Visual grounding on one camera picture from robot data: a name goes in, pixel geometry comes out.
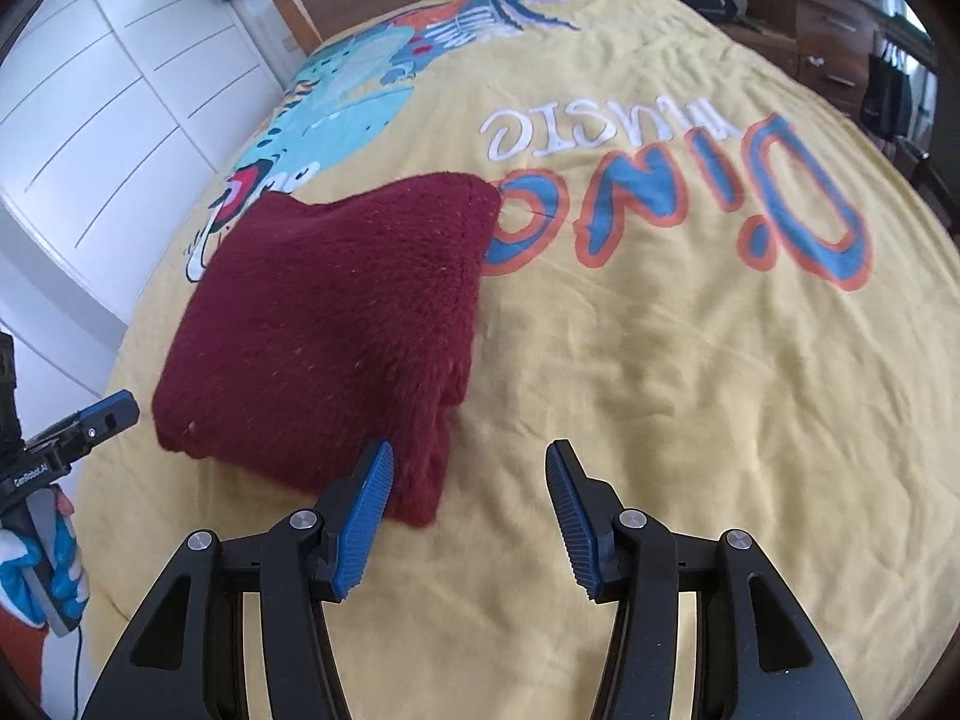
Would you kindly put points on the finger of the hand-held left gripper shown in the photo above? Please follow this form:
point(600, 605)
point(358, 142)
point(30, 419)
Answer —
point(105, 414)

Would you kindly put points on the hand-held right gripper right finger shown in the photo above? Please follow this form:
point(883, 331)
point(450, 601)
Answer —
point(574, 521)

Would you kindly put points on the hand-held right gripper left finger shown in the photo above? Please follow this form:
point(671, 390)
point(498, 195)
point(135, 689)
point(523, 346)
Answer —
point(366, 521)

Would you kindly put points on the maroon fuzzy sweater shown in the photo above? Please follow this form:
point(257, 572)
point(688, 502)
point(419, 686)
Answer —
point(322, 330)

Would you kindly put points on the person's left forearm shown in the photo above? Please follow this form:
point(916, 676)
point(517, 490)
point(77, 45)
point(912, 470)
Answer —
point(19, 652)

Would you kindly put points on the person's left hand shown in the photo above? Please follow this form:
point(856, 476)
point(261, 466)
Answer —
point(64, 562)

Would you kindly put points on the yellow printed blanket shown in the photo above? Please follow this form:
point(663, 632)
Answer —
point(675, 390)

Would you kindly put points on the white wardrobe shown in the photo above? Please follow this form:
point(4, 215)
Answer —
point(112, 127)

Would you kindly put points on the dark chair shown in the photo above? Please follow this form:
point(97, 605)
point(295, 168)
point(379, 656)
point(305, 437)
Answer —
point(934, 180)

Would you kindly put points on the black hanging bag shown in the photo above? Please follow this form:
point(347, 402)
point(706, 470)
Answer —
point(889, 94)

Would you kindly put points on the brown drawer unit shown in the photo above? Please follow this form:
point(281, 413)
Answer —
point(817, 7)

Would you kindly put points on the wall light switch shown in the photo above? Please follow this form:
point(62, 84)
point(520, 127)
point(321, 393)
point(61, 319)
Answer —
point(289, 43)

